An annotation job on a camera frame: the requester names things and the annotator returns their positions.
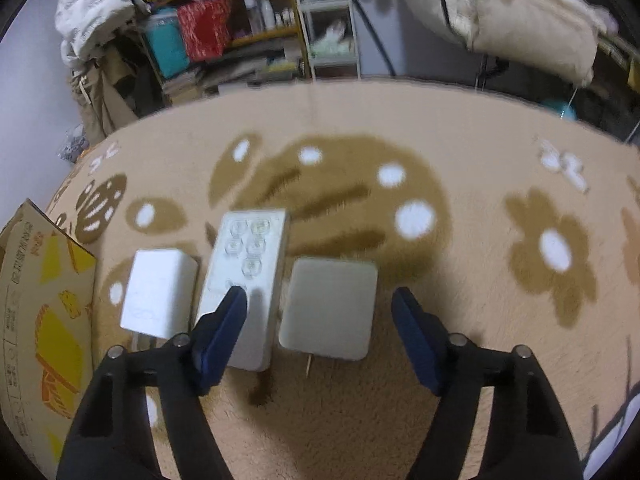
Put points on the white remote control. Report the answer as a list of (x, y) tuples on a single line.
[(255, 260)]

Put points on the black pole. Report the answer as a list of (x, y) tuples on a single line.
[(375, 35)]

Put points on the beige flower print blanket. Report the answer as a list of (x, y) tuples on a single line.
[(450, 135)]

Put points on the wooden shelf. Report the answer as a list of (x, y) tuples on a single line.
[(295, 10)]

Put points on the white trolley cart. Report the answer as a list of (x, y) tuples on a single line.
[(302, 25)]

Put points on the beige coat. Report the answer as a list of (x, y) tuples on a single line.
[(100, 105)]

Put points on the pale green packet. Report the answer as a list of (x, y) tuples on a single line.
[(330, 47)]

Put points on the red patterned bag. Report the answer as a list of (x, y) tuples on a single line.
[(205, 30)]

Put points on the cardboard box with yellow print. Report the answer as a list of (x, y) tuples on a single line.
[(30, 310)]

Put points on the white charger plug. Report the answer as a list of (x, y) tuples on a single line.
[(157, 290)]

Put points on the patterned plastic bag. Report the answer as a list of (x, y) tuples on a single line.
[(72, 145)]

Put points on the white puffer jacket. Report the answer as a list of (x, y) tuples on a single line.
[(95, 10)]

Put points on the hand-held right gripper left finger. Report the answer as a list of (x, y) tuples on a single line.
[(220, 340)]

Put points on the white square pad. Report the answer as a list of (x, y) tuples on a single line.
[(325, 310)]

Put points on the teal storage box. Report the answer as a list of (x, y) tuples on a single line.
[(167, 45)]

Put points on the stack of books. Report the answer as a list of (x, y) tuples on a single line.
[(235, 72)]

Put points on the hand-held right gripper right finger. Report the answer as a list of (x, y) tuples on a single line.
[(420, 340)]

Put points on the wooden desk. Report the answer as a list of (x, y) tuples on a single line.
[(620, 60)]

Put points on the clear bottle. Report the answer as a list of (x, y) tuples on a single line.
[(250, 15), (267, 15)]

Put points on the cream padded chair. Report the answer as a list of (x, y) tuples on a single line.
[(525, 25)]

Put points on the teal round object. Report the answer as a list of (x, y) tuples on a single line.
[(560, 109)]

